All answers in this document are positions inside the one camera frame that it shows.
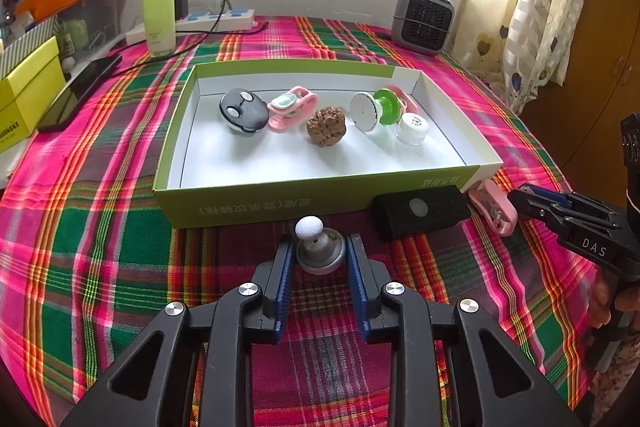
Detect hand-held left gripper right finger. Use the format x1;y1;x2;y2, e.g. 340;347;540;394
346;234;583;427

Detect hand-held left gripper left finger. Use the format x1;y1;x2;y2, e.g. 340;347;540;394
60;235;296;427

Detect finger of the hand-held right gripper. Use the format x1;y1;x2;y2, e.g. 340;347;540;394
520;183;621;220
507;189;571;233

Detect white knob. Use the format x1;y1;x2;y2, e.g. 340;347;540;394
294;217;347;275

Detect green and white cardboard box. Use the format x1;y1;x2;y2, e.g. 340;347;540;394
152;61;503;229

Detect white bottle cap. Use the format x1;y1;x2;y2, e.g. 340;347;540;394
396;112;428;145

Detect brown walnut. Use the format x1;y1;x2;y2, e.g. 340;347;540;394
306;105;346;148

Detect black round case white dots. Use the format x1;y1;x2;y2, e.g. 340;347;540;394
220;89;269;136

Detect green and white spool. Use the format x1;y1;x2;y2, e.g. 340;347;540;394
349;88;405;134

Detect person's right hand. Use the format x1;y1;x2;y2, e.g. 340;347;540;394
589;276;640;330

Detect black rectangular box round button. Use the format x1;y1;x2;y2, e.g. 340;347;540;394
372;185;471;242

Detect brown wooden wardrobe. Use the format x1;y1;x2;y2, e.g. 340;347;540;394
520;0;640;188

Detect pink plastic piece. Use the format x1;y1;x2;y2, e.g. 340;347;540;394
385;83;420;114

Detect cream curtain with hearts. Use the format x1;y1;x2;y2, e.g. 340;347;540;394
460;0;601;118

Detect pink green plaid blanket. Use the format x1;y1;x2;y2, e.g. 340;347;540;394
0;14;601;427

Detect small grey fan heater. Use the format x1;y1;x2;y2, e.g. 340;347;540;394
391;0;456;55

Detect white power strip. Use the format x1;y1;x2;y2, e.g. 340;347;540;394
126;8;256;46

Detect black smartphone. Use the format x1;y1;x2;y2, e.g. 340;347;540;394
36;53;123;134

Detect light green plastic bottle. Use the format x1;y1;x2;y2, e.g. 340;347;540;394
142;0;177;56

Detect yellow-green cardboard box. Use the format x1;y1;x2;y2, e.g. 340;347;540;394
0;36;66;155

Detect clear plastic storage container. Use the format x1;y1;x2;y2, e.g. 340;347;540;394
55;0;128;58

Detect grey chevron pattern box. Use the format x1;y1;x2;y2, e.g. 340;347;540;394
0;14;58;80

